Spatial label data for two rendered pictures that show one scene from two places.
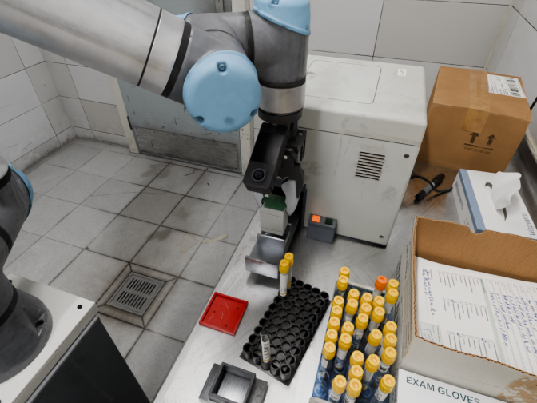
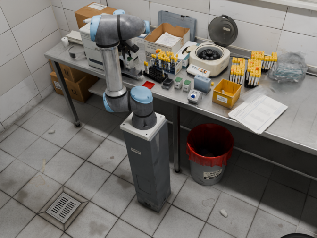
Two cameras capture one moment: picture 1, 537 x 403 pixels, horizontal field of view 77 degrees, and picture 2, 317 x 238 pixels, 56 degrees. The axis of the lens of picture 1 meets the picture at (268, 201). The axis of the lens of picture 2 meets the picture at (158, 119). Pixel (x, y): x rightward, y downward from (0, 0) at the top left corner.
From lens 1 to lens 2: 1.77 m
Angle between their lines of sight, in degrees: 53
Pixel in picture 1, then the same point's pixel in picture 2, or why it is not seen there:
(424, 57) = (29, 15)
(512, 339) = (171, 43)
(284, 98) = not seen: hidden behind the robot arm
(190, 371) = (161, 91)
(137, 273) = (48, 208)
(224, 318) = (149, 85)
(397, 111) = not seen: hidden behind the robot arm
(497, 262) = (155, 37)
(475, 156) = not seen: hidden behind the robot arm
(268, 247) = (133, 72)
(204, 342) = (154, 89)
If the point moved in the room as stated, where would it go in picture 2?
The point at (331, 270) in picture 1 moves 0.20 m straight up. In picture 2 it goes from (142, 66) to (139, 42)
